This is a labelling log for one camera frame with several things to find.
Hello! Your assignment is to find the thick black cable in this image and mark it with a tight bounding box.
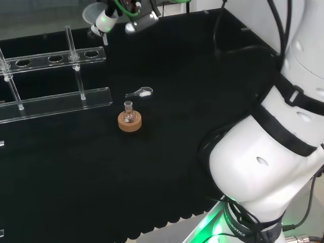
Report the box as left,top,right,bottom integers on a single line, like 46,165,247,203
212,0,228,59

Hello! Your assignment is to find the clear plastic funnel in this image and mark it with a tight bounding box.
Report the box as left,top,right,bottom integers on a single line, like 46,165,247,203
83,2,109,47

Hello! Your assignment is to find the clear glass weighing funnel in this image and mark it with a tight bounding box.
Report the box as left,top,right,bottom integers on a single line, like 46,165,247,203
125,86,154,99

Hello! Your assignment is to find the brown cork ring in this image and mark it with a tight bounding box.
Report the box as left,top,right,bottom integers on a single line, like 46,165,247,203
117,111,142,133

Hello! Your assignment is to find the clear acrylic funnel stand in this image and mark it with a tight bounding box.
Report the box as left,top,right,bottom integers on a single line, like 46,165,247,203
0,25,113,125

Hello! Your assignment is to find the black bench cloth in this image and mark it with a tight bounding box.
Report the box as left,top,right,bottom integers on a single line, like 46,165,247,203
0,7,282,241

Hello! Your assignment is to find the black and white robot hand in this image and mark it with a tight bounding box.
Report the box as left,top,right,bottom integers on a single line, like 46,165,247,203
90,0,160,36

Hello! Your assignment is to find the clear round-bottom flask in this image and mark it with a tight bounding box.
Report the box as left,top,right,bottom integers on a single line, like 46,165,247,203
121,100,136,125

